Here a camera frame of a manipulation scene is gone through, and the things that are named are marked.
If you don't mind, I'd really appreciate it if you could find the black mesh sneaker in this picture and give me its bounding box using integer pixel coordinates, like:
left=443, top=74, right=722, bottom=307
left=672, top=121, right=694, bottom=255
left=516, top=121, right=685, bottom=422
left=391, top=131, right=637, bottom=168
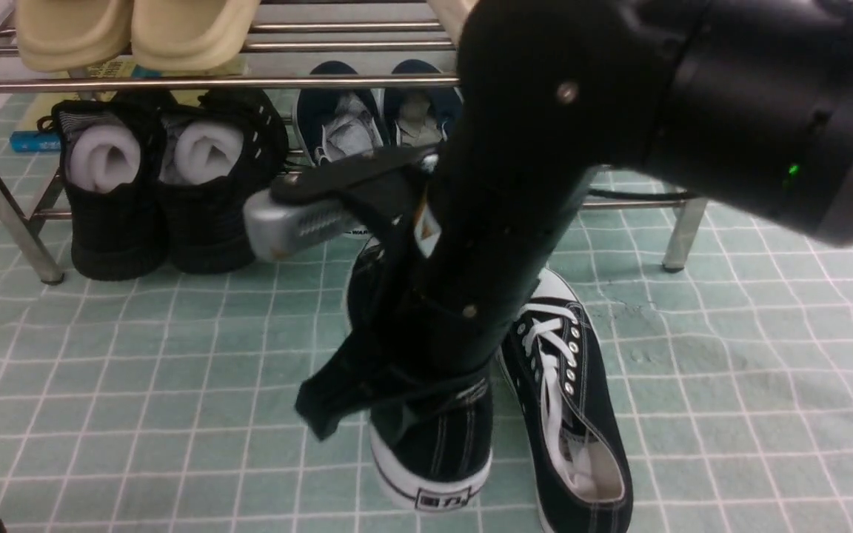
left=38, top=90, right=175, bottom=282
left=155, top=88, right=289, bottom=275

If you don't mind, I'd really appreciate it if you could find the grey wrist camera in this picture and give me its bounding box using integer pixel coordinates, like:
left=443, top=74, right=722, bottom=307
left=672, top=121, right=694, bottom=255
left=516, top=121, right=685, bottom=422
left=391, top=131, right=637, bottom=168
left=243, top=144, right=442, bottom=262

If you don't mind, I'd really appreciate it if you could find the navy canvas shoe right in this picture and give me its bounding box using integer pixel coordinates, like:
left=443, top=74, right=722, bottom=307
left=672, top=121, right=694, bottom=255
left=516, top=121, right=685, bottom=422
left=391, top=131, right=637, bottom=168
left=378, top=87, right=463, bottom=147

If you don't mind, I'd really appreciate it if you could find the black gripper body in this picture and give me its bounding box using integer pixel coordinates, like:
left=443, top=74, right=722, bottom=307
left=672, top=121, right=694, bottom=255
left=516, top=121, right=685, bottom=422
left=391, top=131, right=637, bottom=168
left=295, top=172, right=590, bottom=442

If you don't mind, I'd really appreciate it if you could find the yellow printed box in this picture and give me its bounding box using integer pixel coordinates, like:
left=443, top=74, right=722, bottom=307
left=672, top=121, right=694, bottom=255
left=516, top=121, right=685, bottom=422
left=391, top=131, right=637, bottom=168
left=15, top=56, right=250, bottom=134

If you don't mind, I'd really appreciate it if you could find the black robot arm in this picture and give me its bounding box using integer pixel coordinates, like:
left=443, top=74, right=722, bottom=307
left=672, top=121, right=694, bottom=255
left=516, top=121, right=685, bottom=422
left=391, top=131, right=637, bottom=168
left=272, top=1, right=853, bottom=440

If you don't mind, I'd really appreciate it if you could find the navy canvas shoe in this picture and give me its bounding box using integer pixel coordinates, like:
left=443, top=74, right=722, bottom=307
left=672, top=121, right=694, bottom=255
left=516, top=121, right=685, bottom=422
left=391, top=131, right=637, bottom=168
left=378, top=87, right=463, bottom=147
left=292, top=87, right=388, bottom=167

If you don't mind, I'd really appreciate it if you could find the beige slipper far left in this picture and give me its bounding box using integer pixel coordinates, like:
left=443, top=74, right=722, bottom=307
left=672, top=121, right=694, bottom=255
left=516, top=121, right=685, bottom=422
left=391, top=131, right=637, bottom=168
left=13, top=1, right=133, bottom=72

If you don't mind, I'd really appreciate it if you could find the metal shoe rack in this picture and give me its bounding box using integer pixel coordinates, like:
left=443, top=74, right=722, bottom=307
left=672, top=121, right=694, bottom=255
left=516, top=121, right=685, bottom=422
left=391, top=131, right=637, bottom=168
left=0, top=0, right=709, bottom=286

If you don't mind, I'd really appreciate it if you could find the beige slipper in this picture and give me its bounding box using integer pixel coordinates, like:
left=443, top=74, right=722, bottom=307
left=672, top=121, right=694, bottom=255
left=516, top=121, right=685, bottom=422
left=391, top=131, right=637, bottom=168
left=131, top=1, right=261, bottom=72
left=13, top=1, right=133, bottom=72

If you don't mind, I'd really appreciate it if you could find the black mesh sneaker right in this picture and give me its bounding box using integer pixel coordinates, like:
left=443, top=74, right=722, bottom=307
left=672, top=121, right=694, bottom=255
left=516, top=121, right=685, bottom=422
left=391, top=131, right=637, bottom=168
left=155, top=88, right=289, bottom=275

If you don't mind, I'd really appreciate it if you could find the blue small box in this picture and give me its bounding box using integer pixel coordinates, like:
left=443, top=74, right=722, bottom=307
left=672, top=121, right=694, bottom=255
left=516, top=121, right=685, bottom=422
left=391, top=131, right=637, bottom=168
left=9, top=131, right=61, bottom=154

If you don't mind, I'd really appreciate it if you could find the black canvas sneaker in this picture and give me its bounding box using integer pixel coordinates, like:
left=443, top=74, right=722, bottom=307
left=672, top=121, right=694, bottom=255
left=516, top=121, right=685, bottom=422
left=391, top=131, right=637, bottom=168
left=497, top=269, right=634, bottom=532
left=344, top=237, right=494, bottom=513

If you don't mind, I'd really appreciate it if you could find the navy canvas shoe left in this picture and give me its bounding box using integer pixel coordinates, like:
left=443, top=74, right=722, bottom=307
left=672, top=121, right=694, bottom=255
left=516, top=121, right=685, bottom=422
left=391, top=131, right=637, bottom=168
left=292, top=87, right=388, bottom=167

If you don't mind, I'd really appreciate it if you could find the black mesh sneaker left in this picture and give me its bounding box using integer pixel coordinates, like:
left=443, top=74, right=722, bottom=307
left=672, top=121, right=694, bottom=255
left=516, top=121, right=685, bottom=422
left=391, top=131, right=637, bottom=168
left=38, top=90, right=175, bottom=282

